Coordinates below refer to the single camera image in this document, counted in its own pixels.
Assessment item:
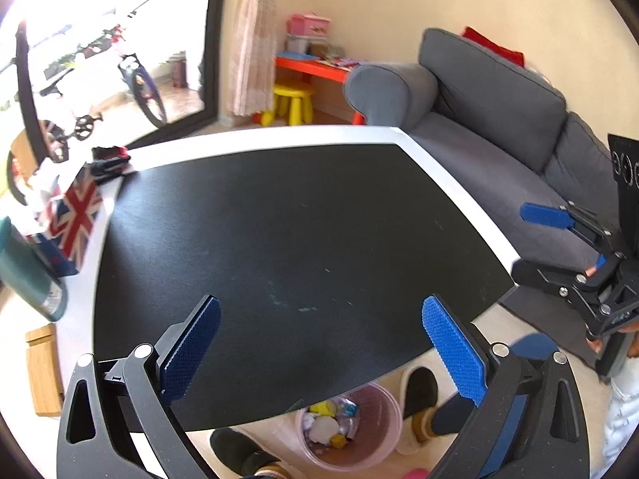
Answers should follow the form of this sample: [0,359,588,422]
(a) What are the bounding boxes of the yellow plastic stool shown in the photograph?
[274,82,316,127]

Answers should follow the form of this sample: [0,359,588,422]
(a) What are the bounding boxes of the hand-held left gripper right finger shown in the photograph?
[422,294,592,479]

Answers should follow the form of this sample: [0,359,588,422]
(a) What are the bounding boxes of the brown plastic stool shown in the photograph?
[170,55,189,89]

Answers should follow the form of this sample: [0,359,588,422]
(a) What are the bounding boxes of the red cushion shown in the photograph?
[460,26,527,68]

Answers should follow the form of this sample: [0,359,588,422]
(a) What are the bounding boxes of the stack of black pouches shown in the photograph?
[91,144,135,185]

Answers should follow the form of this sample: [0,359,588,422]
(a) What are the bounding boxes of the pink and white bicycle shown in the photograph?
[5,20,169,208]

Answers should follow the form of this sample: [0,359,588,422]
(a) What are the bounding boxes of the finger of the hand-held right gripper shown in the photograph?
[519,202,620,260]
[512,253,626,321]

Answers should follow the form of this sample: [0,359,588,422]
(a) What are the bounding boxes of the wooden board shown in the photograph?
[25,323,65,417]

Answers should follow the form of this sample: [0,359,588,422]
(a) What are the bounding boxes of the person's right forearm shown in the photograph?
[601,339,639,465]

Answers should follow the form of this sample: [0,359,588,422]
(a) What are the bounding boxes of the red children's table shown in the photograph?
[274,52,367,125]

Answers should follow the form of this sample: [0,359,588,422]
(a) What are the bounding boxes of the black door frame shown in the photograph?
[12,0,233,160]

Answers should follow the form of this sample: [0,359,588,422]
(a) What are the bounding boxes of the pink storage box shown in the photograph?
[288,12,331,40]

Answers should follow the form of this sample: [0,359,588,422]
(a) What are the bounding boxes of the flag print tissue box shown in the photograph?
[25,162,105,277]

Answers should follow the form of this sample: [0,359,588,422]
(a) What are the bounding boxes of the green thermos bottle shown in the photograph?
[0,216,68,323]

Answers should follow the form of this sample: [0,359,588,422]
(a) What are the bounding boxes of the pink plastic waste bin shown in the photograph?
[294,383,403,471]

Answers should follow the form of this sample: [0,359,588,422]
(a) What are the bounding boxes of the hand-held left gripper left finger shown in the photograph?
[55,294,223,479]

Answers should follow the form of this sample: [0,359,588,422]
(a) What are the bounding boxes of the white fluffy pad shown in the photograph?
[310,416,340,445]

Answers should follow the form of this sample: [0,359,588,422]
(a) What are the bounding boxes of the colourful picture books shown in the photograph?
[314,55,367,69]

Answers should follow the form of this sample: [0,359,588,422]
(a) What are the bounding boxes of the grey sofa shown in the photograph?
[344,27,639,367]

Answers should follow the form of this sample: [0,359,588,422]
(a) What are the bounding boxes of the pink patterned curtain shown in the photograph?
[232,0,278,118]

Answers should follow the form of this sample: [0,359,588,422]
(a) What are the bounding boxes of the grey plastic box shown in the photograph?
[286,34,320,55]

